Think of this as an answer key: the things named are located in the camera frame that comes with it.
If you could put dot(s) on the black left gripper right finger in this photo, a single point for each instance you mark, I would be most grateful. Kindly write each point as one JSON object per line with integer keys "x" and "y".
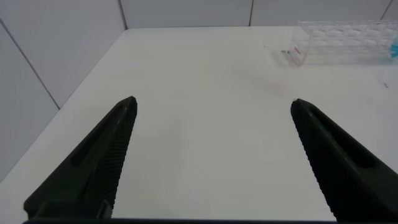
{"x": 348, "y": 174}

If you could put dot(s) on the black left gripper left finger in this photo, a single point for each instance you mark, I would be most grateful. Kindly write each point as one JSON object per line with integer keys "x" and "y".
{"x": 84, "y": 174}

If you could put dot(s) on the clear acrylic test tube rack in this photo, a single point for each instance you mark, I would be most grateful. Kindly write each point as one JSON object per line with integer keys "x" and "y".
{"x": 329, "y": 43}

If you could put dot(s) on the test tube with blue pigment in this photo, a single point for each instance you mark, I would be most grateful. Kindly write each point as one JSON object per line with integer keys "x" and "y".
{"x": 394, "y": 49}

